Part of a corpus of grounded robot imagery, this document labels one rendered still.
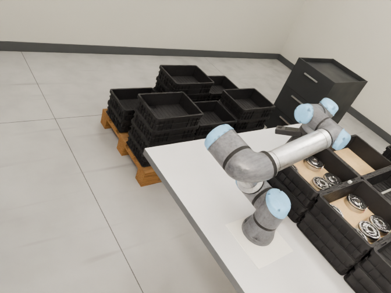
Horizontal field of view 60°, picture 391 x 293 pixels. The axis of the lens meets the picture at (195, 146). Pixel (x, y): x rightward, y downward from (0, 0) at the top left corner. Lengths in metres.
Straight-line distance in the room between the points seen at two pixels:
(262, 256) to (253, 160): 0.57
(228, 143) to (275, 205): 0.42
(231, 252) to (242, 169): 0.51
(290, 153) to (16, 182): 1.83
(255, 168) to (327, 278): 0.75
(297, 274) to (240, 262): 0.26
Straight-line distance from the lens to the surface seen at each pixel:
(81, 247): 2.16
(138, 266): 2.14
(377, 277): 1.63
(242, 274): 1.44
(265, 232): 1.52
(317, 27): 5.80
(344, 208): 1.85
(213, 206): 1.60
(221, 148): 1.10
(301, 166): 1.93
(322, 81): 3.27
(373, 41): 5.35
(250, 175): 1.08
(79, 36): 4.04
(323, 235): 1.69
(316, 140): 1.24
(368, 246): 1.58
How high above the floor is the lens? 1.80
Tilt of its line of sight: 35 degrees down
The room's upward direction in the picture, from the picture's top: 22 degrees clockwise
